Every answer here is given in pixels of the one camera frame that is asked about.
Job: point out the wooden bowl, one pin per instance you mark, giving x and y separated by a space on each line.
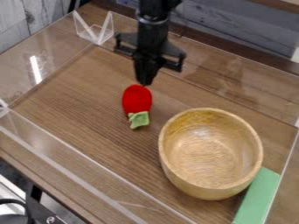
211 153

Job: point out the black table leg bracket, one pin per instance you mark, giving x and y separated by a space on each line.
42 214

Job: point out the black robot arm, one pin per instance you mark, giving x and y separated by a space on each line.
156 9

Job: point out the clear acrylic corner bracket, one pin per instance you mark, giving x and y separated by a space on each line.
98 34

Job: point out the green foam block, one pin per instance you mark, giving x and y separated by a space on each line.
256 201

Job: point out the clear acrylic enclosure wall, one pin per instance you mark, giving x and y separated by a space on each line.
66 135

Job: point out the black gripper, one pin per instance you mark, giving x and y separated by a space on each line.
150 49

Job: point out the red plush strawberry toy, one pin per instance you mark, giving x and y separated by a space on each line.
136 102

